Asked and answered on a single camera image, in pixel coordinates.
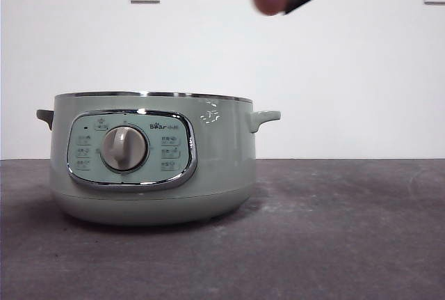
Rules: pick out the pale green electric cooking pot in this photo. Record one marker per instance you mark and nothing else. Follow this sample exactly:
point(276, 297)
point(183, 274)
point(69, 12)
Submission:
point(222, 160)

